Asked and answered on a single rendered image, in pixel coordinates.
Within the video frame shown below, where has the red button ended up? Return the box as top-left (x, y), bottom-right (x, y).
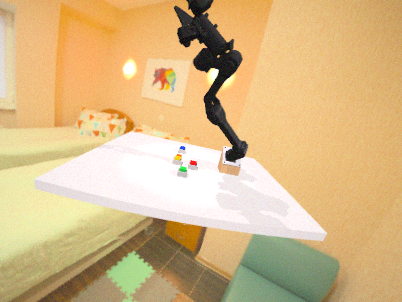
top-left (188, 160), bottom-right (197, 171)

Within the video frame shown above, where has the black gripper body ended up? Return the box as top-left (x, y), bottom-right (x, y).
top-left (190, 0), bottom-right (219, 44)

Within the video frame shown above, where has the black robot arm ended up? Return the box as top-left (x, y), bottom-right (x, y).
top-left (177, 19), bottom-right (248, 163)

